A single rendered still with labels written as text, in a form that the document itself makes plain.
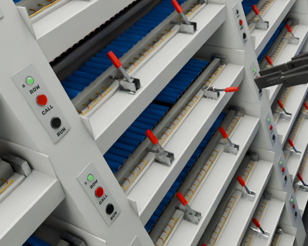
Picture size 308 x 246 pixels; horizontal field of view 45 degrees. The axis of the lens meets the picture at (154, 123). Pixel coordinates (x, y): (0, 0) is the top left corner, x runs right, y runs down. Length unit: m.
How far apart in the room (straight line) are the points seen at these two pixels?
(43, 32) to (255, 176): 0.92
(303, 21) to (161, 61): 1.09
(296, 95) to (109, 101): 1.09
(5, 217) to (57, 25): 0.30
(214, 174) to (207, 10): 0.45
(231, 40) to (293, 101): 0.60
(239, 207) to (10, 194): 0.79
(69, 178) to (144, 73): 0.30
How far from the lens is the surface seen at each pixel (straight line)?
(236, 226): 1.18
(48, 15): 0.67
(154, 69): 0.81
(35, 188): 0.61
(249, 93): 1.21
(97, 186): 0.66
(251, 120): 1.24
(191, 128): 0.92
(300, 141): 1.74
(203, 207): 0.99
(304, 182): 1.78
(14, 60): 0.57
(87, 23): 0.67
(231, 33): 1.12
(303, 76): 0.84
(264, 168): 1.34
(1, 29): 0.57
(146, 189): 0.80
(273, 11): 1.50
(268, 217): 1.44
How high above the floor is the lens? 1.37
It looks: 28 degrees down
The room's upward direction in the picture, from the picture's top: 25 degrees counter-clockwise
